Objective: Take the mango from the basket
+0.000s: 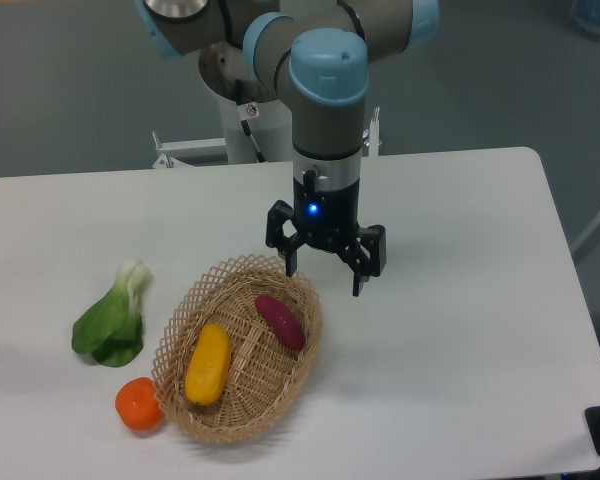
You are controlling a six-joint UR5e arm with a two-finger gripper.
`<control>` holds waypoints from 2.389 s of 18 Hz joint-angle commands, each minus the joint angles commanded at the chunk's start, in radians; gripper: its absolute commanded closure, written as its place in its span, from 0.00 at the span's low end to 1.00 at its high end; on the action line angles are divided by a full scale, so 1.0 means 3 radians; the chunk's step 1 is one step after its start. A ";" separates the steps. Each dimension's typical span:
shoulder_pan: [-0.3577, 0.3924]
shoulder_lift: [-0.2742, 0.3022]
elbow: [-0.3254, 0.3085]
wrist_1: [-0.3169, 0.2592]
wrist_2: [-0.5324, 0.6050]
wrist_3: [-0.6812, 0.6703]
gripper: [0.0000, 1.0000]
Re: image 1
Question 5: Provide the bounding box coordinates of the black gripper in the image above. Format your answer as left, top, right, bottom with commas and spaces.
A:
265, 180, 386, 297

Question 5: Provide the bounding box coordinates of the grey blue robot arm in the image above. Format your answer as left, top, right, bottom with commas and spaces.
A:
136, 1, 440, 292

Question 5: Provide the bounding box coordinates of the woven wicker basket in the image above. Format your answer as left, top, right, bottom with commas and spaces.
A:
151, 255, 323, 443

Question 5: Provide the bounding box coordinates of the yellow mango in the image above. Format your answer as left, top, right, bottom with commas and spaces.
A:
185, 324, 232, 406

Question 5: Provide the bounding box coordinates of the purple sweet potato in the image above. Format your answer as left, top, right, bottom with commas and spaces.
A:
254, 294, 305, 351

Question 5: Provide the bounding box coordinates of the green bok choy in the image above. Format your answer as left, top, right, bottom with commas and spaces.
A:
71, 259, 152, 368

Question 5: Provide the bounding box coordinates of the orange tangerine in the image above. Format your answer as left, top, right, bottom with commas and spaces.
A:
115, 377, 163, 431

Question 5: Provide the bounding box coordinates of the blue bag in corner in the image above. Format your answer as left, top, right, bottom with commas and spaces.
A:
570, 0, 600, 42

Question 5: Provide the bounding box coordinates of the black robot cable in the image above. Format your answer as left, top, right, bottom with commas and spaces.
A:
234, 79, 269, 164

